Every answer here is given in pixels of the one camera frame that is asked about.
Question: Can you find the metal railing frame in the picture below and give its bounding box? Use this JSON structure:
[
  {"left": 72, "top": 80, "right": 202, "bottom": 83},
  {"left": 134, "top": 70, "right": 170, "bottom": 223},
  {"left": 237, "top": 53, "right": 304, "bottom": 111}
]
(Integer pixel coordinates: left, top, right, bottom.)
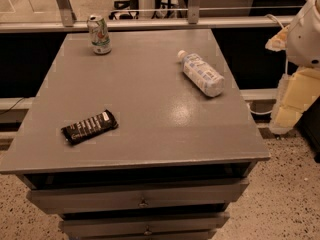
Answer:
[{"left": 0, "top": 0, "right": 306, "bottom": 33}]

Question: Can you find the upper grey drawer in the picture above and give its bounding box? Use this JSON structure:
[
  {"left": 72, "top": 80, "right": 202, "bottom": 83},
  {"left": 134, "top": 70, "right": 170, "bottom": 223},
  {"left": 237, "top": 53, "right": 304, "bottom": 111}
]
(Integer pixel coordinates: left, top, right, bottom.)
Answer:
[{"left": 27, "top": 178, "right": 249, "bottom": 214}]

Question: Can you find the white cable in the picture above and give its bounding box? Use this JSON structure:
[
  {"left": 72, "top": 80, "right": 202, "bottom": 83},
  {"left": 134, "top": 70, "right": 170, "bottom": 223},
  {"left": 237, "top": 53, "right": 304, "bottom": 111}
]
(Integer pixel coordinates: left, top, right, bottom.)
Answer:
[{"left": 248, "top": 13, "right": 291, "bottom": 116}]

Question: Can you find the black snack bar wrapper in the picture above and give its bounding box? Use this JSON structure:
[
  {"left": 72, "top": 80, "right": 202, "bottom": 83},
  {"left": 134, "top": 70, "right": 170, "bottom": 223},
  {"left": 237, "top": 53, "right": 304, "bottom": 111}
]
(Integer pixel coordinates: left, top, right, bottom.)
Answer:
[{"left": 61, "top": 110, "right": 118, "bottom": 145}]

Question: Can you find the grey drawer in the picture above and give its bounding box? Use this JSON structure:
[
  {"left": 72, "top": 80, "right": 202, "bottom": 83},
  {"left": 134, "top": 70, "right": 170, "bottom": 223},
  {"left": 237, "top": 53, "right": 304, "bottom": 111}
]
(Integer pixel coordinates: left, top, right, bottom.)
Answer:
[
  {"left": 27, "top": 178, "right": 249, "bottom": 214},
  {"left": 59, "top": 212, "right": 229, "bottom": 238}
]

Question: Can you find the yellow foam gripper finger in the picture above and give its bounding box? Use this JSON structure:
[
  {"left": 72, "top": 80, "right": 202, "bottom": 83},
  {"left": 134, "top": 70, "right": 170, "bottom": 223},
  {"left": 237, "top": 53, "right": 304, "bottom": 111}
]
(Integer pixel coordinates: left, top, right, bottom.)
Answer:
[
  {"left": 265, "top": 26, "right": 289, "bottom": 52},
  {"left": 269, "top": 67, "right": 320, "bottom": 135}
]

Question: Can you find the blue plastic bottle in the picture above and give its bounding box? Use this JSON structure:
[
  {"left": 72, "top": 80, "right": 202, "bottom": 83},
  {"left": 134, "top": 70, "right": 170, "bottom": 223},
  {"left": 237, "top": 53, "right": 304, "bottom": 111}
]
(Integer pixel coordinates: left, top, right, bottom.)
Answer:
[{"left": 178, "top": 50, "right": 224, "bottom": 97}]

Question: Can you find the black cable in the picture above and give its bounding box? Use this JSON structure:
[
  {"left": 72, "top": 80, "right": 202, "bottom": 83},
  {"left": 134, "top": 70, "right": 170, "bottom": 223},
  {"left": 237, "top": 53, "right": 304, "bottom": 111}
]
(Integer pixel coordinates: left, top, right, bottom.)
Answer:
[{"left": 0, "top": 97, "right": 26, "bottom": 116}]

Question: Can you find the lower grey drawer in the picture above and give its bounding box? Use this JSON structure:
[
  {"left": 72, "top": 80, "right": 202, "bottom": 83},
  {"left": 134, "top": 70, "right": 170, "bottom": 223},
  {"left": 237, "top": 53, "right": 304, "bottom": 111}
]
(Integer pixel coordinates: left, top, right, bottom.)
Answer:
[{"left": 59, "top": 212, "right": 229, "bottom": 238}]

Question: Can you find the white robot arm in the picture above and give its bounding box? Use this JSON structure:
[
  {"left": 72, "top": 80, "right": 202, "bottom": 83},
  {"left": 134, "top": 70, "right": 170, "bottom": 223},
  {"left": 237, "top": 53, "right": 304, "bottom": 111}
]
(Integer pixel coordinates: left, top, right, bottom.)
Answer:
[{"left": 265, "top": 0, "right": 320, "bottom": 135}]

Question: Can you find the green soda can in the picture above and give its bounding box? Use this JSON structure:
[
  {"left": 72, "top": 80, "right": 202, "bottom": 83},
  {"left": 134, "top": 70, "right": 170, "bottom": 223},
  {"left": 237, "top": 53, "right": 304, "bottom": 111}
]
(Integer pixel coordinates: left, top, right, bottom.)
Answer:
[{"left": 87, "top": 14, "right": 112, "bottom": 55}]

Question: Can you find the grey drawer cabinet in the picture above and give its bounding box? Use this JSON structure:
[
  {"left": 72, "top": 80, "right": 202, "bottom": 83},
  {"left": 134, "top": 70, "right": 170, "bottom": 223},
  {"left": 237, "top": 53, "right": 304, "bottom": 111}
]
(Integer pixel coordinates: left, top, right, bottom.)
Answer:
[{"left": 0, "top": 30, "right": 269, "bottom": 240}]

